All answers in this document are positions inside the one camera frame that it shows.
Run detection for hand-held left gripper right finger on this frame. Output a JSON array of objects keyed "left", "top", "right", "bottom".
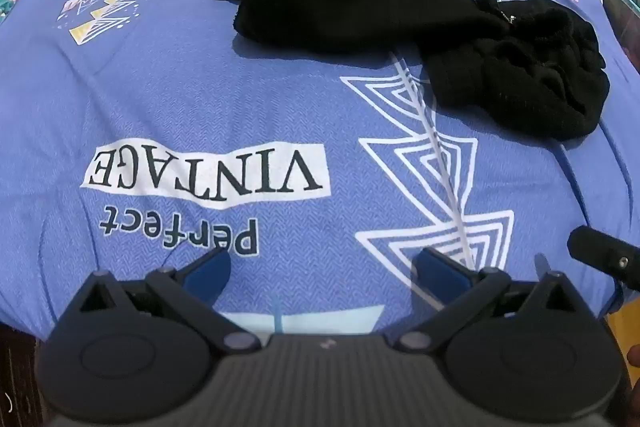
[{"left": 397, "top": 247, "right": 587, "bottom": 354}]

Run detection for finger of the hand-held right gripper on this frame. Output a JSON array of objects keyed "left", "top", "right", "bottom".
[{"left": 567, "top": 226, "right": 640, "bottom": 293}]

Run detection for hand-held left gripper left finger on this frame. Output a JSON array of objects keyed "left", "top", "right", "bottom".
[{"left": 74, "top": 250, "right": 262, "bottom": 354}]

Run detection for black pants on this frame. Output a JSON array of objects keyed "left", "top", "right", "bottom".
[{"left": 211, "top": 0, "right": 611, "bottom": 140}]

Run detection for blue printed blanket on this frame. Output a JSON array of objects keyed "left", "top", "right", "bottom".
[{"left": 0, "top": 0, "right": 640, "bottom": 348}]

